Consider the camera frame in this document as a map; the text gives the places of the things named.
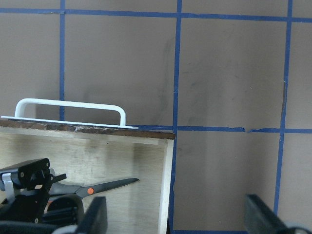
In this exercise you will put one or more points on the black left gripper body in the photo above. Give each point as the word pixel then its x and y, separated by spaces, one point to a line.
pixel 40 213

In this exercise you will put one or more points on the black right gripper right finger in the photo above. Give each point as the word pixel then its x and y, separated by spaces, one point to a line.
pixel 260 219

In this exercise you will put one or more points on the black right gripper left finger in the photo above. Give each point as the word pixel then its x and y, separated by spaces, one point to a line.
pixel 95 220

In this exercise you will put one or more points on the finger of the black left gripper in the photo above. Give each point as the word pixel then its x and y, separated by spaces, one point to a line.
pixel 27 175

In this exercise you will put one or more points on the drawer with white handle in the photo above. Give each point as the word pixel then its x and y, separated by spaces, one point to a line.
pixel 91 153

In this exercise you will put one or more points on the grey orange scissors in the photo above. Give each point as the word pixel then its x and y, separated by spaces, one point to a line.
pixel 58 189

